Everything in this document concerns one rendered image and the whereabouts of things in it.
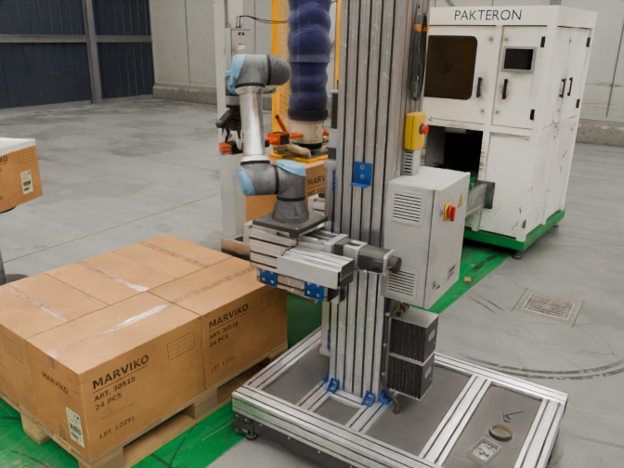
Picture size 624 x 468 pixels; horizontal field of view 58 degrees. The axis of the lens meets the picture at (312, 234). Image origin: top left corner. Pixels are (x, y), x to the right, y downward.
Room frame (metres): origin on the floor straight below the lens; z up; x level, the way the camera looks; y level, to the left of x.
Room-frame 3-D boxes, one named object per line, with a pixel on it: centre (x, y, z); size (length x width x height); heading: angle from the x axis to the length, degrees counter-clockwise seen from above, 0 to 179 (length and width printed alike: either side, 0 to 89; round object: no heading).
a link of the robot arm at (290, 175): (2.17, 0.09, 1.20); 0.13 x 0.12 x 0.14; 106
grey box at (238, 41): (4.04, 0.52, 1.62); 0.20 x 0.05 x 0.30; 143
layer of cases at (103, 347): (2.56, 0.88, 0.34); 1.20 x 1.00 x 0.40; 143
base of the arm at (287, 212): (2.17, 0.09, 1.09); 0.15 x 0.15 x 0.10
